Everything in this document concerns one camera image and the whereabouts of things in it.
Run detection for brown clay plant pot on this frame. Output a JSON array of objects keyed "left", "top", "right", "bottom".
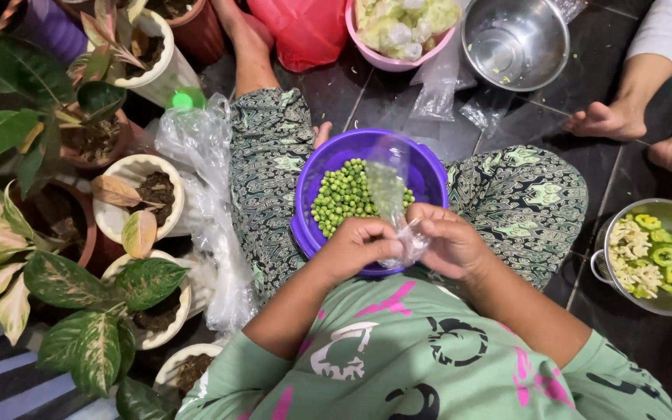
[
  {"left": 9, "top": 178, "right": 99, "bottom": 270},
  {"left": 58, "top": 102, "right": 136, "bottom": 170},
  {"left": 143, "top": 0, "right": 225, "bottom": 66}
]

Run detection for chopped green and white vegetables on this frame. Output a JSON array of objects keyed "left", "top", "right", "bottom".
[{"left": 608, "top": 213, "right": 672, "bottom": 299}]

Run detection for red plastic bag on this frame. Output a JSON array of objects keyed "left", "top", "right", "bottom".
[{"left": 247, "top": 0, "right": 350, "bottom": 73}]

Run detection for green speckled leaf plant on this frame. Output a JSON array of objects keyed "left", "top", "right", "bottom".
[{"left": 23, "top": 251, "right": 191, "bottom": 399}]

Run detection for blue striped floor mat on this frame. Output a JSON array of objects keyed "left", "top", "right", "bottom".
[{"left": 0, "top": 327, "right": 122, "bottom": 420}]

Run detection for large dark green leaf plant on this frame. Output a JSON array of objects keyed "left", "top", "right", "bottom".
[{"left": 0, "top": 14, "right": 128, "bottom": 200}]

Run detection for purple plastic bowl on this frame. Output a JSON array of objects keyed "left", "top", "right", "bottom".
[{"left": 290, "top": 128, "right": 450, "bottom": 277}]

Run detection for white round plant pot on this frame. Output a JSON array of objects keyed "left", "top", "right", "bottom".
[
  {"left": 153, "top": 343, "right": 224, "bottom": 399},
  {"left": 92, "top": 154, "right": 186, "bottom": 245},
  {"left": 101, "top": 250, "right": 193, "bottom": 351}
]

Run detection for tall white plant pot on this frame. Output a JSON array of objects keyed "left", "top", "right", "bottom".
[{"left": 87, "top": 8, "right": 203, "bottom": 109}]

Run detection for person's patterned batik trousers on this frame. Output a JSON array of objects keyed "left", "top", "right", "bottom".
[{"left": 228, "top": 87, "right": 589, "bottom": 305}]

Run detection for pink plastic bowl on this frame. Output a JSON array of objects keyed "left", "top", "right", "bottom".
[{"left": 345, "top": 0, "right": 458, "bottom": 73}]

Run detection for person's green printed shirt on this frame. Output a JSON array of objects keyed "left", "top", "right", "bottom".
[{"left": 175, "top": 270, "right": 672, "bottom": 420}]

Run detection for purple plastic pot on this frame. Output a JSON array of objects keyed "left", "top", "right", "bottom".
[{"left": 12, "top": 0, "right": 89, "bottom": 65}]

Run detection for steel mixing bowl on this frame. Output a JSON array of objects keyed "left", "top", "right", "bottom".
[{"left": 462, "top": 0, "right": 570, "bottom": 92}]

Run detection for person's left leg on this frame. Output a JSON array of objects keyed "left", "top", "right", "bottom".
[{"left": 210, "top": 0, "right": 282, "bottom": 99}]

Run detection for heap of clear plastic bags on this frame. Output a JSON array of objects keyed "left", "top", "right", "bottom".
[{"left": 154, "top": 93, "right": 259, "bottom": 334}]

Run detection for person's left hand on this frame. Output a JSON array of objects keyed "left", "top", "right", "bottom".
[{"left": 318, "top": 217, "right": 405, "bottom": 282}]

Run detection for pile of green peas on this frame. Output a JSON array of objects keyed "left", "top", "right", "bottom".
[{"left": 311, "top": 158, "right": 416, "bottom": 239}]

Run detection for person's right foot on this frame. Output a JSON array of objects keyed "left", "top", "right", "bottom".
[{"left": 313, "top": 121, "right": 334, "bottom": 150}]

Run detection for small clear plastic bag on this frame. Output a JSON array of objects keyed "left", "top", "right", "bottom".
[{"left": 365, "top": 135, "right": 431, "bottom": 271}]

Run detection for person's right hand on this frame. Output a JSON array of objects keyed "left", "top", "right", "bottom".
[{"left": 405, "top": 202, "right": 498, "bottom": 282}]

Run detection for small reddish leaf plant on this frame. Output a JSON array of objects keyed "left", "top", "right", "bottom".
[{"left": 68, "top": 0, "right": 151, "bottom": 84}]

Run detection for small yellow leaf plant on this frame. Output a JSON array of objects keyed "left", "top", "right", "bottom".
[{"left": 90, "top": 174, "right": 166, "bottom": 260}]

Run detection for bagged cut cabbage packets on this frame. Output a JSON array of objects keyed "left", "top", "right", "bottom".
[{"left": 355, "top": 0, "right": 463, "bottom": 61}]

